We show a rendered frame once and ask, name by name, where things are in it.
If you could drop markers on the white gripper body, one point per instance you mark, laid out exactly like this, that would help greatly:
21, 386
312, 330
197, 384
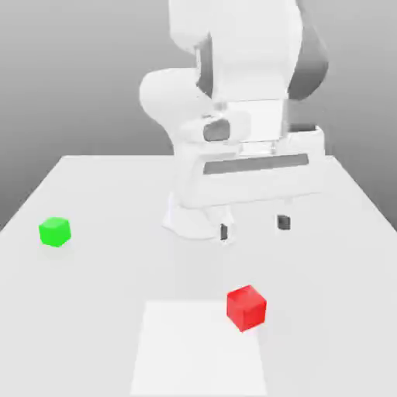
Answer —
257, 183

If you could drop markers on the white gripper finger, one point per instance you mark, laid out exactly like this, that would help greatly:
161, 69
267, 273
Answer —
283, 217
224, 226

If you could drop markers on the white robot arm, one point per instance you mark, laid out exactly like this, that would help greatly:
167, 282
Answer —
254, 55

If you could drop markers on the small red cube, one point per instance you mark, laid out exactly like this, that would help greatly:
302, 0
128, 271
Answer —
246, 308

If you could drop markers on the small green cube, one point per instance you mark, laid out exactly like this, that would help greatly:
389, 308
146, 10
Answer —
55, 232

